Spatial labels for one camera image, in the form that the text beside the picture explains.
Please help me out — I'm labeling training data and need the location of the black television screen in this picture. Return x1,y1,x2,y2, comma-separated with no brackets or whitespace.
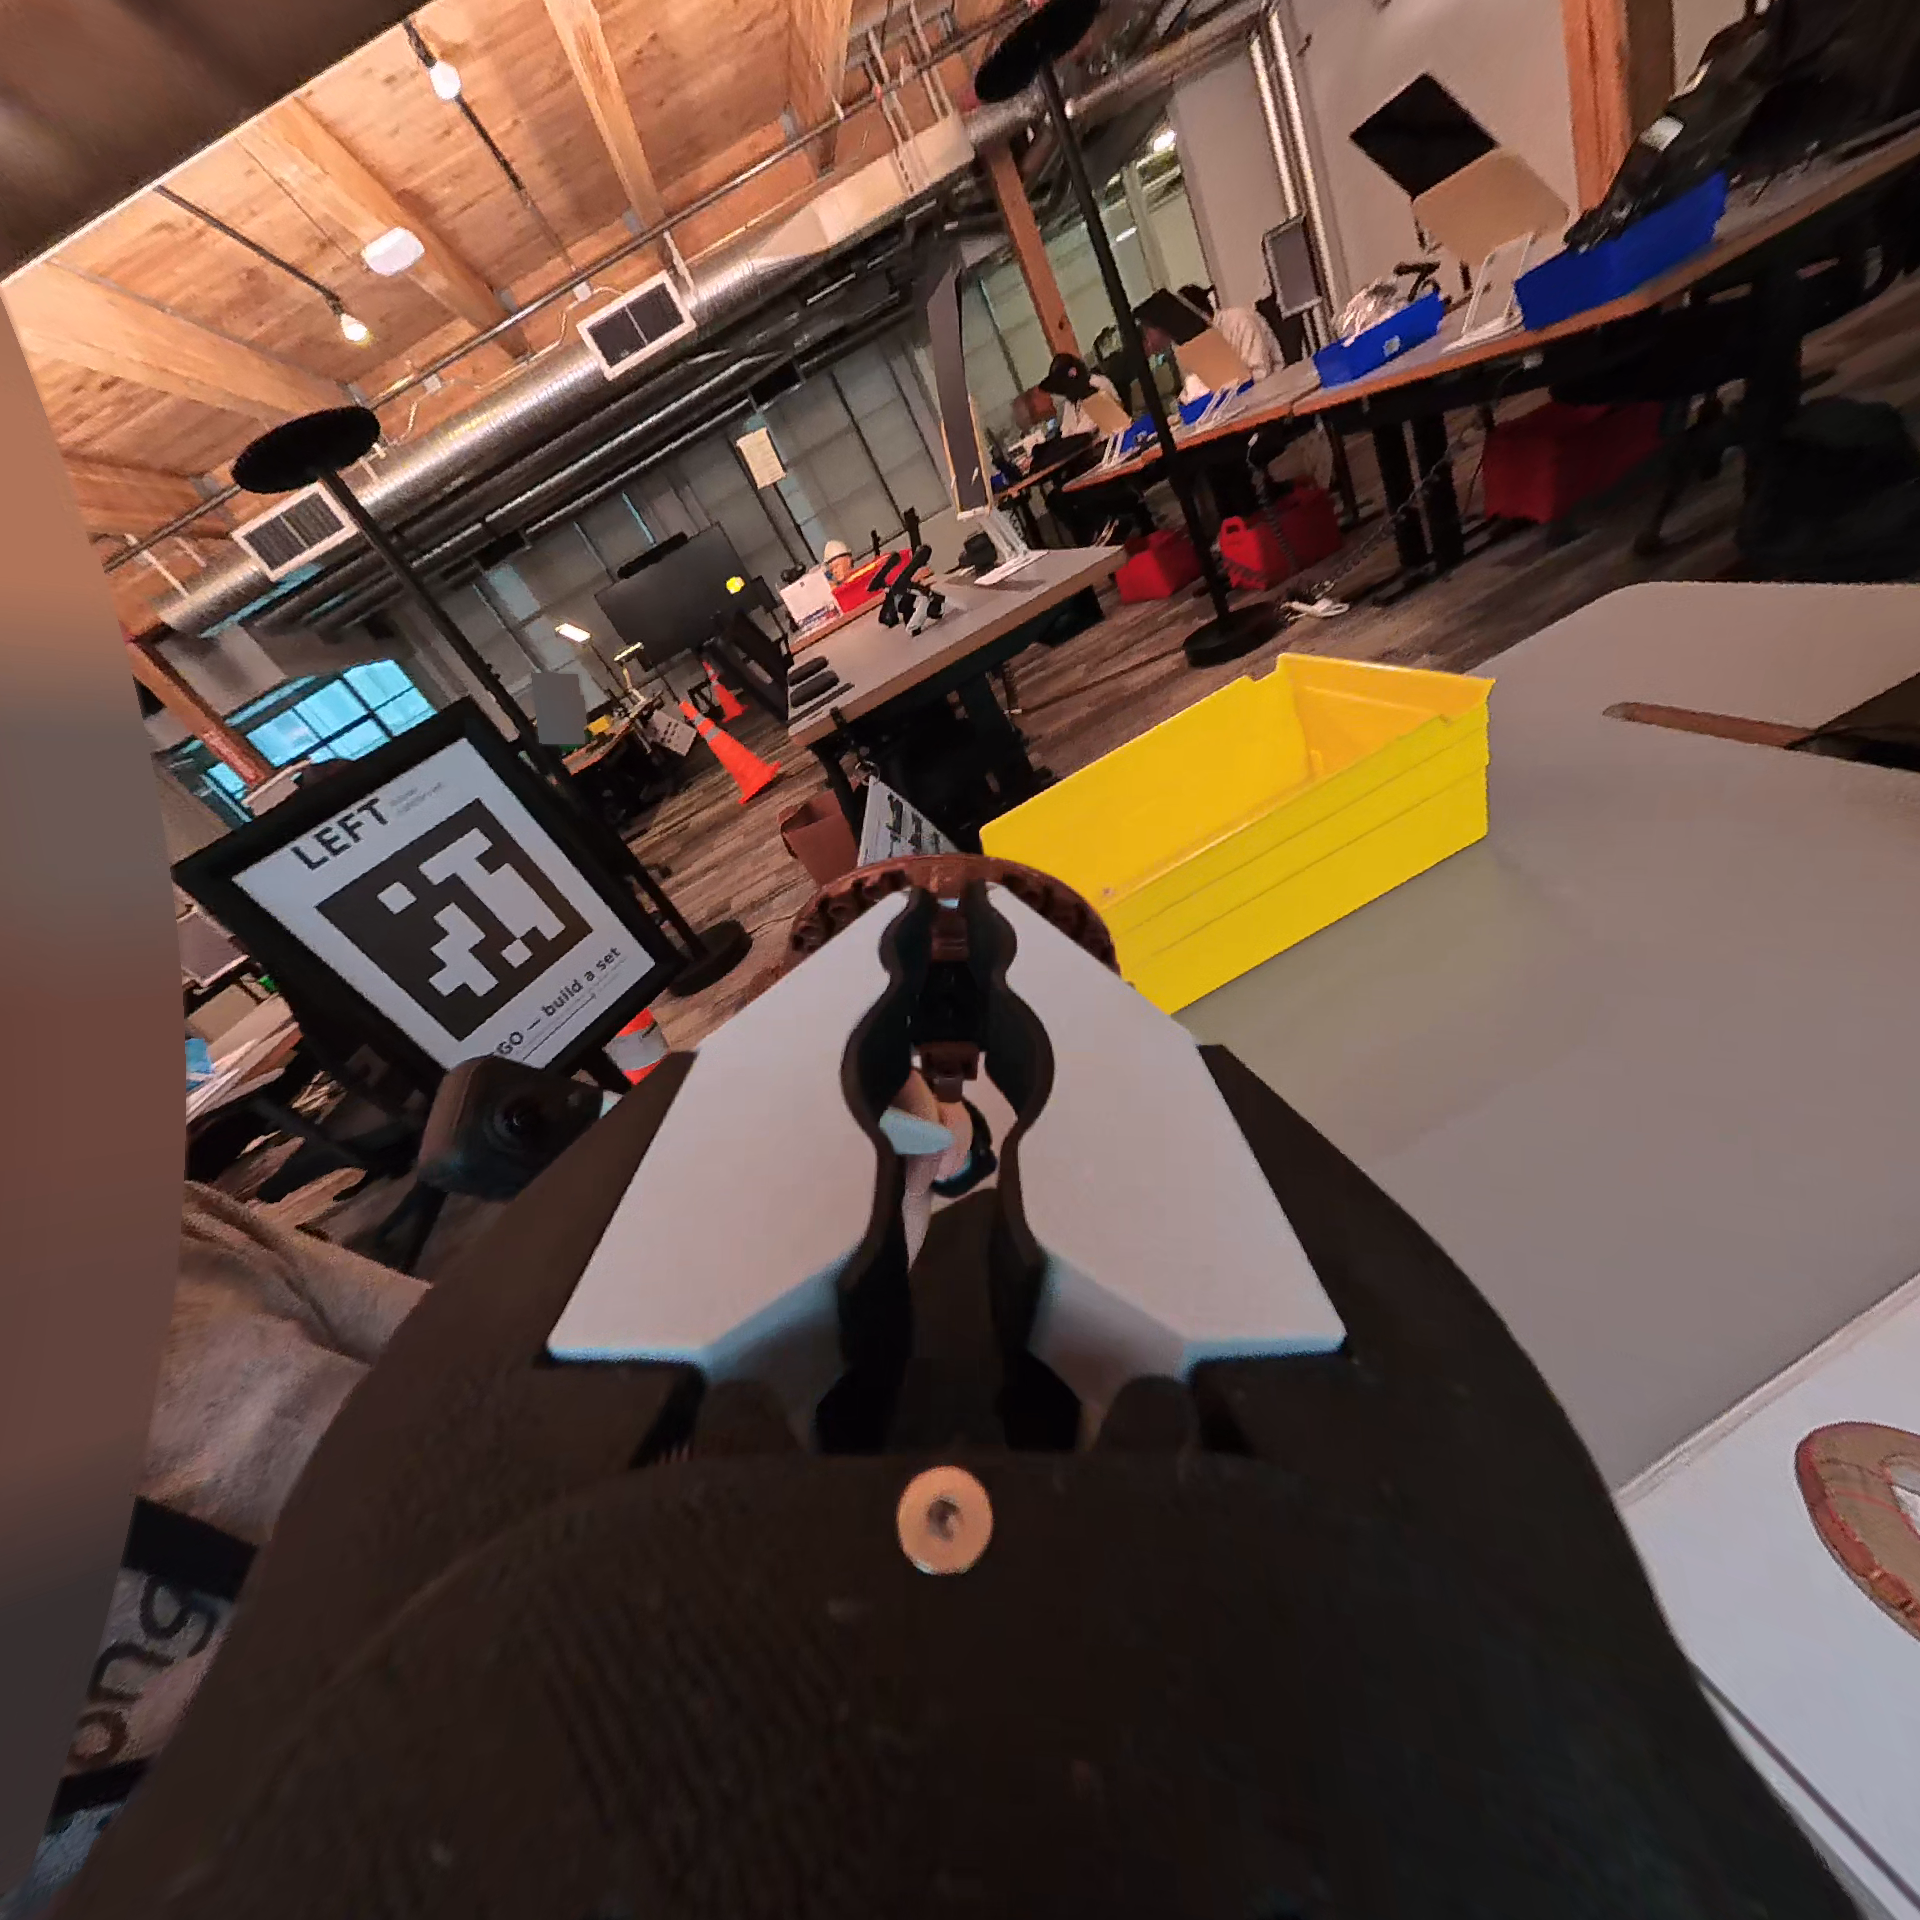
595,525,753,662

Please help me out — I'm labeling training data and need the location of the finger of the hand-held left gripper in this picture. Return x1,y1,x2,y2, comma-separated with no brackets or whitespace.
885,1102,963,1277

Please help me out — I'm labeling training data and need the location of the black and cardboard open box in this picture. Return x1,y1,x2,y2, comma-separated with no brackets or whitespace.
1352,75,1569,261

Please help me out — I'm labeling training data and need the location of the yellow Lego brick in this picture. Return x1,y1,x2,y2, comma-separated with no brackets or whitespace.
979,652,1498,1016

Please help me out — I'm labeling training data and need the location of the silver computer monitor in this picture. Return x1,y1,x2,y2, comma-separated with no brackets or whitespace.
922,264,1001,521

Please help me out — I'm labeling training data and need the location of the grey background table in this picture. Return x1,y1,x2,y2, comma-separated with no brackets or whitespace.
787,547,1127,752

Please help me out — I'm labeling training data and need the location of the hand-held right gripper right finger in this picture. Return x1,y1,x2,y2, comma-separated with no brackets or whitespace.
984,884,1346,1449

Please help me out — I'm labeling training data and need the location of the wooden poster board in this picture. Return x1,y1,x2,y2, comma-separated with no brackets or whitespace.
1602,674,1920,771

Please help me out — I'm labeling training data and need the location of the black backpack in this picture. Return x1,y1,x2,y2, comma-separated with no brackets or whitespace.
1569,16,1801,249

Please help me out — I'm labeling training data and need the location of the large blue plastic bin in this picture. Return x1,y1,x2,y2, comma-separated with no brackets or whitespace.
1516,171,1730,332

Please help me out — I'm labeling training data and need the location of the orange traffic cone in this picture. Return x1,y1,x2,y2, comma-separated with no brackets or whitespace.
682,697,781,806

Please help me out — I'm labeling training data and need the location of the long wooden table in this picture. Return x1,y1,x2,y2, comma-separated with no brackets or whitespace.
1057,136,1920,500

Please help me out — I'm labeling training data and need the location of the white instruction booklet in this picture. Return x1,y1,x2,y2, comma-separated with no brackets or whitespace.
1611,1306,1920,1920

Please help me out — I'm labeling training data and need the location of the black floor lamp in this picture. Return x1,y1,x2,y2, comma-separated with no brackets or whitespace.
976,0,1284,672
232,405,753,994

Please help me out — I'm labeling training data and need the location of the person's grey garment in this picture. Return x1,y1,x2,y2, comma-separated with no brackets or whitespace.
47,1184,437,1877

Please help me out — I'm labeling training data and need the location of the small blue plastic bin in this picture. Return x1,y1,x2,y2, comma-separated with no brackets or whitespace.
1315,293,1445,386

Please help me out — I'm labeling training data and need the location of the round brown brick assembly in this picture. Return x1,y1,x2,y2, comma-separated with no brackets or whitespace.
787,853,1120,986

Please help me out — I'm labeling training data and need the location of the silver air duct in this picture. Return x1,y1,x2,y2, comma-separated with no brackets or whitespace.
159,225,963,635

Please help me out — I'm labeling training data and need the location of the white air vent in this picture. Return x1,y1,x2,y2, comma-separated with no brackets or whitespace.
232,483,360,578
576,272,698,378

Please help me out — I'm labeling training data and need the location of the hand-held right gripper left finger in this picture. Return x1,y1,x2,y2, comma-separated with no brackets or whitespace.
546,884,923,1449

